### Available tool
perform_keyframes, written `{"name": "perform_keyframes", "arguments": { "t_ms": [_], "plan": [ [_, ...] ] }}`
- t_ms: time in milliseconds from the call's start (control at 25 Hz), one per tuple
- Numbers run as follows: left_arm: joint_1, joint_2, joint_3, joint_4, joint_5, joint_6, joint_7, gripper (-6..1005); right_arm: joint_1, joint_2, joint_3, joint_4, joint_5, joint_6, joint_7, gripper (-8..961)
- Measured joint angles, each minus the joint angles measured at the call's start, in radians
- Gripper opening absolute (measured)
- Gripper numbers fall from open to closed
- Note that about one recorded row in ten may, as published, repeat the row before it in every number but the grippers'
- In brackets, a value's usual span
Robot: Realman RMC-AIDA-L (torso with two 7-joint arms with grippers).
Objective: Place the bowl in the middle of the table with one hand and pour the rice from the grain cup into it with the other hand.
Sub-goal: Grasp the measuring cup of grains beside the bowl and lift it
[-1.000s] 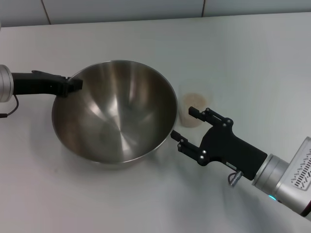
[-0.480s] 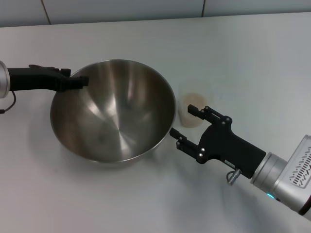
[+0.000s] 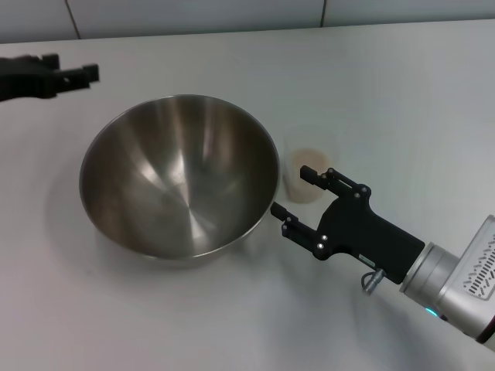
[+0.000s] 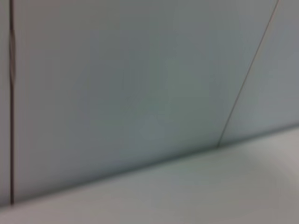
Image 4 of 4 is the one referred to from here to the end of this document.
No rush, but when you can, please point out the dark wall panel joint strip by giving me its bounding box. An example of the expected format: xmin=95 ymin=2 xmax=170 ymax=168
xmin=8 ymin=0 xmax=17 ymax=205

